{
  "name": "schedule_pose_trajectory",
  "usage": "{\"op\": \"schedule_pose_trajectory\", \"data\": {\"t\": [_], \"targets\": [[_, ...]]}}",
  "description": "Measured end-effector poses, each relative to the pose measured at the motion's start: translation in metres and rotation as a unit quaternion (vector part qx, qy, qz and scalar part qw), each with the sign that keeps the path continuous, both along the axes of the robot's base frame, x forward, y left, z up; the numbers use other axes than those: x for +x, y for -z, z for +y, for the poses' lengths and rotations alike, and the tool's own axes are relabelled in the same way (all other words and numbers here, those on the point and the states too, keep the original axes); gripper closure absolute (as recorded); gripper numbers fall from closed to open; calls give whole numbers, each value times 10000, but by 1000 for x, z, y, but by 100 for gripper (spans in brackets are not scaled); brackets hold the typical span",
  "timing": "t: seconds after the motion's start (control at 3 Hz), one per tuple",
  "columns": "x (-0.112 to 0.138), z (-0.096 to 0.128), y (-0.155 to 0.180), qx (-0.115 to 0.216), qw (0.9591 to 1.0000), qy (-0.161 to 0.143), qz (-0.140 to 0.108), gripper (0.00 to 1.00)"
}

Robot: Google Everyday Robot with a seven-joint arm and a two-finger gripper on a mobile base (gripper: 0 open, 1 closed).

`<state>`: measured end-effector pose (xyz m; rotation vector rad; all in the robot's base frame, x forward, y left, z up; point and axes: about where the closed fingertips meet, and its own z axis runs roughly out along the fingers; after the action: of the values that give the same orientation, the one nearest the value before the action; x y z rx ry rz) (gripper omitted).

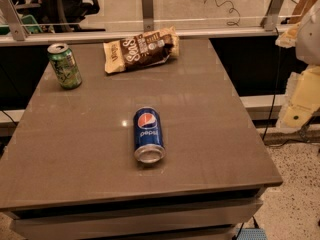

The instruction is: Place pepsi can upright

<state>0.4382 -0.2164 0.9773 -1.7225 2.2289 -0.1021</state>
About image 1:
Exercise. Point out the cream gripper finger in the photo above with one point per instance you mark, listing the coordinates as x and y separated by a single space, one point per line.
289 37
302 98

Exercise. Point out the blue pepsi can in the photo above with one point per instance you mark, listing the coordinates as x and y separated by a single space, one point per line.
148 139

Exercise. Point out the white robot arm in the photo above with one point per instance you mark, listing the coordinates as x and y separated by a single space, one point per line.
307 47

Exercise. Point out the green soda can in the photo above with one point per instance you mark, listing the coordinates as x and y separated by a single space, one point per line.
64 65

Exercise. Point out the grey cabinet drawers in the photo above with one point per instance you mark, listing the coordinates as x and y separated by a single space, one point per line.
215 220

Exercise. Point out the blue mat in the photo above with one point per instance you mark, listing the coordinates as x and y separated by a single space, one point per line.
251 234

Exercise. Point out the brown chip bag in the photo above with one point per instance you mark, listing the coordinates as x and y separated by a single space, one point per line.
143 50

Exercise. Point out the black office chair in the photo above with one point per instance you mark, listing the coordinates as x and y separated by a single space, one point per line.
61 15

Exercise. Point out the clear glass panel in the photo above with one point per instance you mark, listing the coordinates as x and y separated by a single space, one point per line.
190 18

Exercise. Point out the right metal bracket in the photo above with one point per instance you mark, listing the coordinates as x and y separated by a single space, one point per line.
269 20

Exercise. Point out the metal bracket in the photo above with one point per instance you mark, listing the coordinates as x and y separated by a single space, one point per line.
18 31
269 20
148 15

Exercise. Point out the middle metal bracket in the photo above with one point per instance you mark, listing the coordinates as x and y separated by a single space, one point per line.
148 15

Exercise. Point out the left metal bracket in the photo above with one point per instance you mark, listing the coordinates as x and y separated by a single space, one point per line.
18 31

